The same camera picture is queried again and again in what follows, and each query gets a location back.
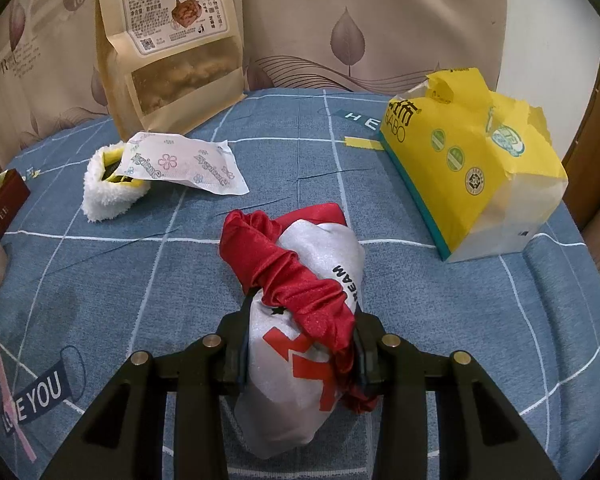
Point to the yellow tissue pack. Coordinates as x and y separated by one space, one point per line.
480 166

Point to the dark red coffee box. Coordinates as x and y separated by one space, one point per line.
13 194

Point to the beige leaf print curtain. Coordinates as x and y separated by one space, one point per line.
49 79

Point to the kraft paper snack bag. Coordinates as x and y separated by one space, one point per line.
168 65

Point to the white fluffy yellow slipper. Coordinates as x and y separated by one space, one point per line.
106 196

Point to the floral white sanitary pad packet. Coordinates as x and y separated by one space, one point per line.
173 158

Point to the white red drawstring pouch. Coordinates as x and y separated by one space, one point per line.
304 271

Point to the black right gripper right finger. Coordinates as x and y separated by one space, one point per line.
393 368

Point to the blue grid bed sheet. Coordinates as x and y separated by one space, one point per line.
78 296

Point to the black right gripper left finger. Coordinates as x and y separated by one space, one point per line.
212 367

